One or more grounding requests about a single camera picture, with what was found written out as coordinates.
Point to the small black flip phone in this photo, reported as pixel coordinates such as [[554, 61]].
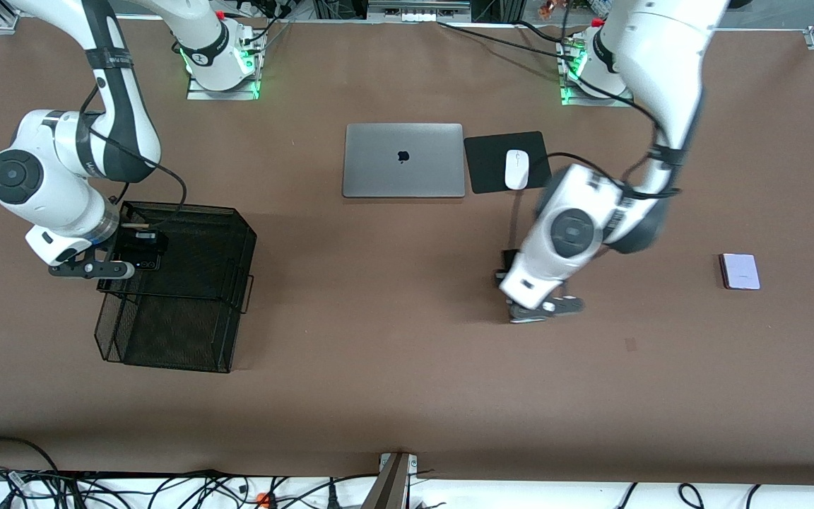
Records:
[[147, 263]]

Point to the lavender white phone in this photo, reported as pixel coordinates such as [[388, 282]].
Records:
[[740, 272]]

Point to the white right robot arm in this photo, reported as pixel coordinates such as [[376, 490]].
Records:
[[46, 177]]

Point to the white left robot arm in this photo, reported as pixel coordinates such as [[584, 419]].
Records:
[[661, 56]]

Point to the white computer mouse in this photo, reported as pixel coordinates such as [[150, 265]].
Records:
[[516, 170]]

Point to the black mouse pad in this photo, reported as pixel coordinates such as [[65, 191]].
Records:
[[485, 170]]

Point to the silver closed laptop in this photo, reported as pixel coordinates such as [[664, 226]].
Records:
[[379, 162]]

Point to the white power strip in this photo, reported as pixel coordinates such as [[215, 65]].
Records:
[[417, 14]]

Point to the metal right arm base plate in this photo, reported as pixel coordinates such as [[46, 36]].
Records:
[[198, 94]]

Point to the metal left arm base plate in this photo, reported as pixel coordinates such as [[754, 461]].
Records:
[[580, 102]]

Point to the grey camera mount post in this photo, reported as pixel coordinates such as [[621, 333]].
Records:
[[391, 488]]

